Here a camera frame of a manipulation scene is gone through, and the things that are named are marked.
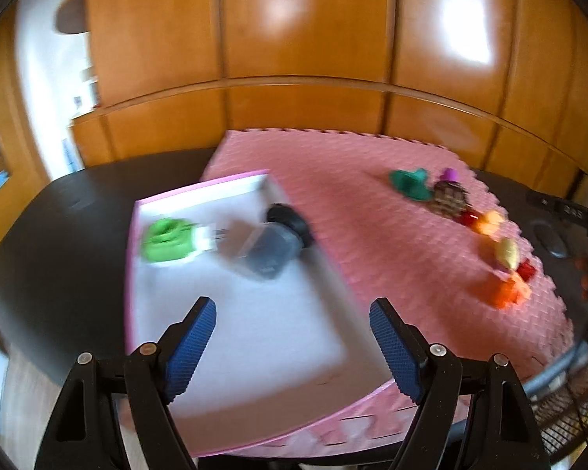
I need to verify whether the black round object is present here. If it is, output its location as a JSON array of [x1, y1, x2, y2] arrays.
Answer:
[[266, 203, 315, 250]]

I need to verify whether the orange-yellow plastic toy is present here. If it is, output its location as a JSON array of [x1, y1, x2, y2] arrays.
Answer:
[[473, 210, 503, 236]]

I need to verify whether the pink-rimmed white box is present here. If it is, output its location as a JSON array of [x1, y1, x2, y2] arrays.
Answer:
[[124, 170, 397, 456]]

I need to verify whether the wooden wardrobe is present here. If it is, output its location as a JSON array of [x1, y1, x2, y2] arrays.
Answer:
[[0, 0, 588, 197]]

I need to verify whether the green plastic toy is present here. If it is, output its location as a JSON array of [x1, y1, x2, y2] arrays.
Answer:
[[142, 219, 198, 264]]

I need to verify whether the yellow plastic toy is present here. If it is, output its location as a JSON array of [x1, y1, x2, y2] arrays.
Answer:
[[494, 237, 520, 270]]

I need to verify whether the person's right hand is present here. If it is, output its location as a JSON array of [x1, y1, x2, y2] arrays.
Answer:
[[575, 255, 588, 300]]

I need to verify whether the grey plastic item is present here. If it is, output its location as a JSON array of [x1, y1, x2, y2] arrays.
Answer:
[[242, 225, 299, 282]]

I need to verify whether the small white item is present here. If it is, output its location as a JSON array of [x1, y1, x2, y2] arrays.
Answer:
[[193, 225, 217, 254]]

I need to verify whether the clear plastic case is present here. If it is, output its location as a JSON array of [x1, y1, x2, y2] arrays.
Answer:
[[218, 220, 263, 268]]

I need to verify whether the orange plastic toy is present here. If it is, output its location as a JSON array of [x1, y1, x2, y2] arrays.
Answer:
[[487, 274, 530, 309]]

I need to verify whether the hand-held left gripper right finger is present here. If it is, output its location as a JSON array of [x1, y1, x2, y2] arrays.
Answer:
[[369, 298, 552, 470]]

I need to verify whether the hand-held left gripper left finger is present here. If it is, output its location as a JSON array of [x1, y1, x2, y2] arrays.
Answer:
[[34, 296, 217, 470]]

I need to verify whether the grey oval table insert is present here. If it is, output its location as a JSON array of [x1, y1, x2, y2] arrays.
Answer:
[[532, 222, 569, 259]]

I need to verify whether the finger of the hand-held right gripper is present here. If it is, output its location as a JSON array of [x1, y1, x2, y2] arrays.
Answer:
[[526, 190, 588, 238]]

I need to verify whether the pink foam puzzle mat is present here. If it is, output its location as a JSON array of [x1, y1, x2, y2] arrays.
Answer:
[[191, 130, 576, 461]]

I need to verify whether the teal plastic funnel toy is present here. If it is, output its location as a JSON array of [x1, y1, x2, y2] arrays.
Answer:
[[389, 169, 434, 202]]

